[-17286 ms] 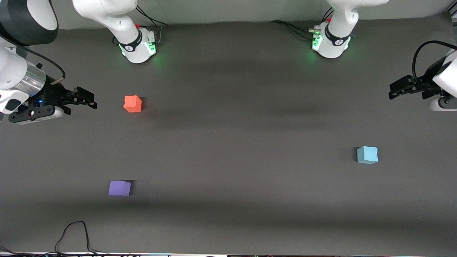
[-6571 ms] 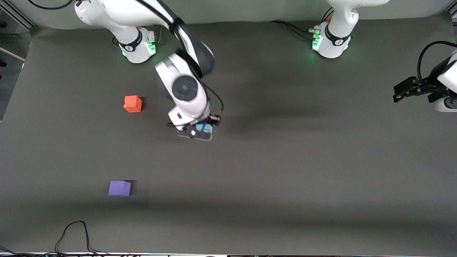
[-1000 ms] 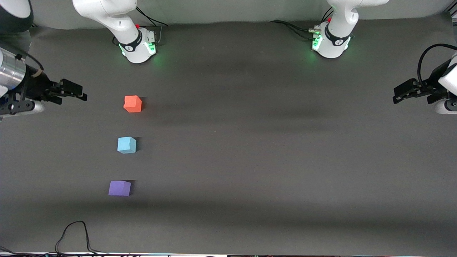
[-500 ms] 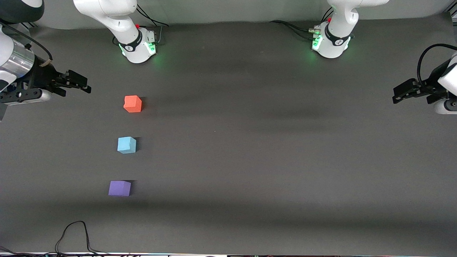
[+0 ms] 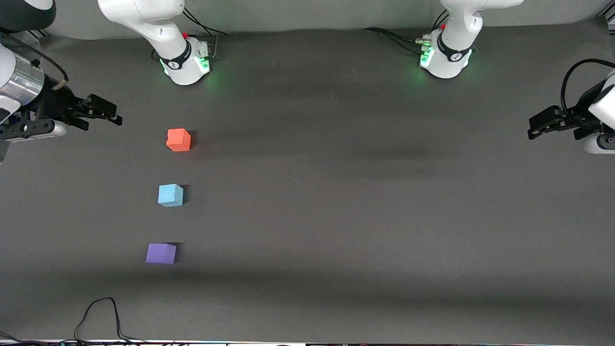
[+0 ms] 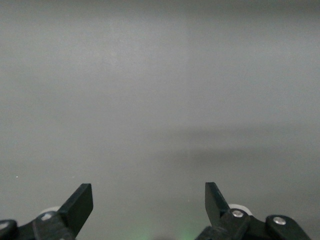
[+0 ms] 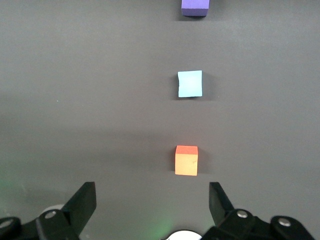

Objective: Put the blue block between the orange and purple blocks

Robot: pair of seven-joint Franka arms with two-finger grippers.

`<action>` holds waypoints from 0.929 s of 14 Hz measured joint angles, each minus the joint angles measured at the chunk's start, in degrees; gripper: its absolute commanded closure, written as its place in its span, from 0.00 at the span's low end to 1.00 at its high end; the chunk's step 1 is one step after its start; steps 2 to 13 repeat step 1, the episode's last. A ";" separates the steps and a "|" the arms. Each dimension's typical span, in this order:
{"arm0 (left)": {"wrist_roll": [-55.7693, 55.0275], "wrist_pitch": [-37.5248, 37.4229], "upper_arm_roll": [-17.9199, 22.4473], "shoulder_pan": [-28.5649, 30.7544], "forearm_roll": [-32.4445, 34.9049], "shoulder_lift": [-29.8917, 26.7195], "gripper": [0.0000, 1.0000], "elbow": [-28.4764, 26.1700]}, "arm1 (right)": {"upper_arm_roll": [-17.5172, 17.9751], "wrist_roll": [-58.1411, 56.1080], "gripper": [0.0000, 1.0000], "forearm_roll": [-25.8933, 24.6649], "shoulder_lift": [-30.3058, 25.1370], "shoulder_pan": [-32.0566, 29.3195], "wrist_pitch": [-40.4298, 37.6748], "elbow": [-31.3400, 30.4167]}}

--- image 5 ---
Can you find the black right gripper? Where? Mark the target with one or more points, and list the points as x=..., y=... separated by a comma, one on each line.
x=56, y=104

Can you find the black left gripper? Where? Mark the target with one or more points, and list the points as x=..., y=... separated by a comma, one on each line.
x=580, y=112

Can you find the light blue foam block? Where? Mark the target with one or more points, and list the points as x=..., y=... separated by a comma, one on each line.
x=170, y=195

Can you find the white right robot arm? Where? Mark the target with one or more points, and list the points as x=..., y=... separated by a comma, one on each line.
x=182, y=62

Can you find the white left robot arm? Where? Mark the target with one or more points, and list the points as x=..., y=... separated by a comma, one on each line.
x=451, y=57

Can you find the orange foam block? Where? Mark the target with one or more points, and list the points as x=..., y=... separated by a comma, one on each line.
x=178, y=140

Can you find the purple foam block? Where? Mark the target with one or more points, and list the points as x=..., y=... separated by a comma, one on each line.
x=161, y=253

